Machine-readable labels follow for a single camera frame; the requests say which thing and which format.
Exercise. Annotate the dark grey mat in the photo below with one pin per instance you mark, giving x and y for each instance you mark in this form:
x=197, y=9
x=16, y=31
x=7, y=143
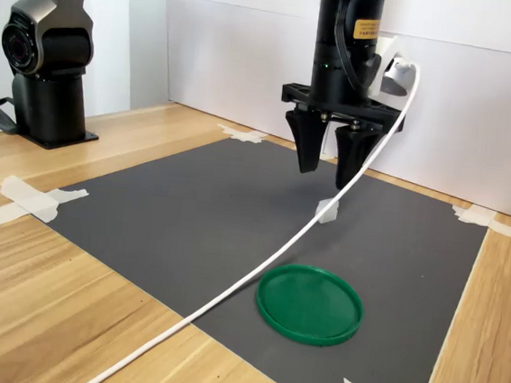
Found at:
x=189, y=221

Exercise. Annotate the small white plastic terminal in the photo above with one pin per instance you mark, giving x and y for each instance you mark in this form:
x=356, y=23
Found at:
x=331, y=216

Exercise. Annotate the white round wrist camera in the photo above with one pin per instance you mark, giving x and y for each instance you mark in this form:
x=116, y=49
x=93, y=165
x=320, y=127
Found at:
x=403, y=67

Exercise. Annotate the white partition panel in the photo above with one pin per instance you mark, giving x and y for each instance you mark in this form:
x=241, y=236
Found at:
x=469, y=130
x=231, y=62

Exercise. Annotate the round green lid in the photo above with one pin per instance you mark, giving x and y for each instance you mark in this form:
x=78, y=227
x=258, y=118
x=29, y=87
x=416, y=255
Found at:
x=308, y=305

